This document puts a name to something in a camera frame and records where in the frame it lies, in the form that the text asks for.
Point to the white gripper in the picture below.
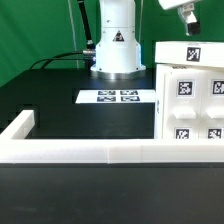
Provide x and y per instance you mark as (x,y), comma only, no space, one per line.
(185,9)

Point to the white cabinet top block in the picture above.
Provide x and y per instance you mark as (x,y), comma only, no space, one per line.
(208,54)

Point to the white cabinet body box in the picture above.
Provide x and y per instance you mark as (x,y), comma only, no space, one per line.
(161,71)

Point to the white cabinet door panel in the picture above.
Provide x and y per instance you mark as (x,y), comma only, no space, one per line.
(212,107)

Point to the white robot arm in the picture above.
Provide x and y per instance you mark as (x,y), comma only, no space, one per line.
(118,53)

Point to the white base tag plate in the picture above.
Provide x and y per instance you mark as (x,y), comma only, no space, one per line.
(115,96)

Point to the white U-shaped obstacle wall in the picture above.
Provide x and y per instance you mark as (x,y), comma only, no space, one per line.
(16,147)

